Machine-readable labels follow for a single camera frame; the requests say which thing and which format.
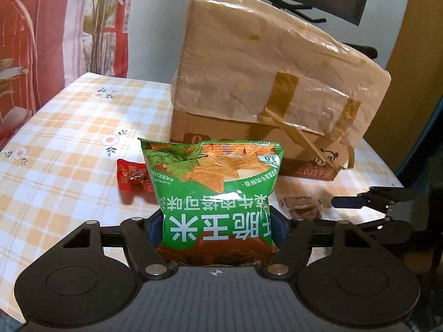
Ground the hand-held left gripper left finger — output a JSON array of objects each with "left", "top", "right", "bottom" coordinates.
[{"left": 62, "top": 212, "right": 176, "bottom": 280}]

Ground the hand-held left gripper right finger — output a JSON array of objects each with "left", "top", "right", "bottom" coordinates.
[{"left": 265, "top": 207, "right": 369, "bottom": 277}]

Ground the clear brown snack packet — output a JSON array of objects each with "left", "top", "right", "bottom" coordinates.
[{"left": 282, "top": 195, "right": 324, "bottom": 219}]

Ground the red candy packet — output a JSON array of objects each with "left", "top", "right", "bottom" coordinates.
[{"left": 117, "top": 158, "right": 154, "bottom": 194}]

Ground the black office chair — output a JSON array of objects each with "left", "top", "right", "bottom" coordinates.
[{"left": 201, "top": 0, "right": 378, "bottom": 59}]

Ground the green chip bag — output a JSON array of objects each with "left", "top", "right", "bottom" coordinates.
[{"left": 138, "top": 138, "right": 286, "bottom": 268}]

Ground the brown wooden door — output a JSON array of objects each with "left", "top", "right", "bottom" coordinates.
[{"left": 385, "top": 0, "right": 443, "bottom": 118}]

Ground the plastic-lined cardboard box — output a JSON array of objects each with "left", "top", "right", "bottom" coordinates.
[{"left": 169, "top": 0, "right": 392, "bottom": 182}]

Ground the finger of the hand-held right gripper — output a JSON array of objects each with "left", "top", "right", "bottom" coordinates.
[
  {"left": 353, "top": 217, "right": 393, "bottom": 232},
  {"left": 330, "top": 186, "right": 419, "bottom": 211}
]

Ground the red printed wall poster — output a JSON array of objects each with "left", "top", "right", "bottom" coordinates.
[{"left": 0, "top": 0, "right": 134, "bottom": 146}]

